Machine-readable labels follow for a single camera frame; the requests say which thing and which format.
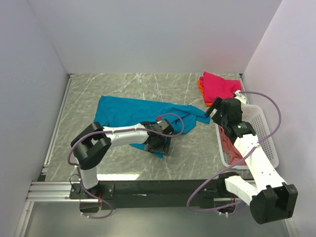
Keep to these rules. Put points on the blue t shirt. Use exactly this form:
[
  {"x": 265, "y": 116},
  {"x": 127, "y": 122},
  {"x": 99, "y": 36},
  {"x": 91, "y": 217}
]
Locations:
[{"x": 121, "y": 112}]

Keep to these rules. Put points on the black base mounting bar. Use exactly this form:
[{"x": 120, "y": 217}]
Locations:
[{"x": 164, "y": 193}]

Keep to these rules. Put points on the salmon pink t shirt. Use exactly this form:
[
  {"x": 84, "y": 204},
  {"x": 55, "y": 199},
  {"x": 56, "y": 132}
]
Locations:
[{"x": 228, "y": 147}]

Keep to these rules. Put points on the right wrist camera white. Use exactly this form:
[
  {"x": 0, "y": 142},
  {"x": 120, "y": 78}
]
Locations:
[{"x": 241, "y": 97}]

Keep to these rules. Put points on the magenta folded t shirt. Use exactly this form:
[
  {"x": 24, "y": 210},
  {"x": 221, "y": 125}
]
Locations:
[{"x": 220, "y": 87}]

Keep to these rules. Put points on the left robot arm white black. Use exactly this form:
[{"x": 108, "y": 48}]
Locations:
[{"x": 91, "y": 145}]

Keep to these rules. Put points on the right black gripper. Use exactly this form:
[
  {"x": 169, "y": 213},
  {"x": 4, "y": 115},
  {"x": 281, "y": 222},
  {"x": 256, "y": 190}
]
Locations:
[{"x": 220, "y": 116}]

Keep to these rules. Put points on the white plastic laundry basket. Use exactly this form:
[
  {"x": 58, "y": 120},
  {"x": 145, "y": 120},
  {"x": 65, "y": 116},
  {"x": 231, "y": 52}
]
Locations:
[{"x": 255, "y": 116}]

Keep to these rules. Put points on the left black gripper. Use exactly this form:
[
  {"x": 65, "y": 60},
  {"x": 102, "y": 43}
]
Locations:
[{"x": 159, "y": 148}]

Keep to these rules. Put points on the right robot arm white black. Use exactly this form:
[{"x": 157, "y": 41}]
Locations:
[{"x": 270, "y": 198}]

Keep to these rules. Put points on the orange folded t shirt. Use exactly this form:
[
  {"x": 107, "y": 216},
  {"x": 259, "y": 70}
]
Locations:
[{"x": 207, "y": 95}]

